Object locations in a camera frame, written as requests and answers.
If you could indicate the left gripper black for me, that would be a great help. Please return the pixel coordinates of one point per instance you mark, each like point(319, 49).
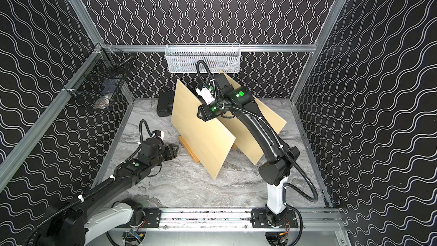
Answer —
point(170, 150)

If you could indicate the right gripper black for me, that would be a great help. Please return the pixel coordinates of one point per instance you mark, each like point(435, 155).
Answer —
point(205, 114)

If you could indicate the plywood board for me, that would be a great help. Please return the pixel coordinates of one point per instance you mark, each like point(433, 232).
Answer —
point(255, 126)
point(210, 141)

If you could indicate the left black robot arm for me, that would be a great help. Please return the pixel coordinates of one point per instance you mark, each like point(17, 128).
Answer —
point(76, 222)

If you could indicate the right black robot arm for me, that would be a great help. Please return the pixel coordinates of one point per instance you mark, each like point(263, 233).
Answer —
point(275, 176)

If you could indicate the black plastic tool case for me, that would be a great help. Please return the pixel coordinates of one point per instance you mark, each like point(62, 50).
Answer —
point(165, 104)

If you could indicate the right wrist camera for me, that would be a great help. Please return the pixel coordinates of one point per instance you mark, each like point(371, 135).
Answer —
point(206, 94)

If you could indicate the white wire mesh basket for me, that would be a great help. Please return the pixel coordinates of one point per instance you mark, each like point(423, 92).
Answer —
point(182, 58)

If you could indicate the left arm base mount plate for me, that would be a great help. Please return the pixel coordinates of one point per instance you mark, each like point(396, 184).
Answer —
point(146, 218)

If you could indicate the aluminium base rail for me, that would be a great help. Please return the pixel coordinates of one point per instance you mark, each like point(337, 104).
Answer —
point(228, 220)

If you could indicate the black wire mesh basket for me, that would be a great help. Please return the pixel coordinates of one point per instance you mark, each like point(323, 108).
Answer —
point(103, 81)

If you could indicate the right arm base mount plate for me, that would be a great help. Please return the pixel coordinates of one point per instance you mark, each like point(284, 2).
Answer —
point(264, 218)

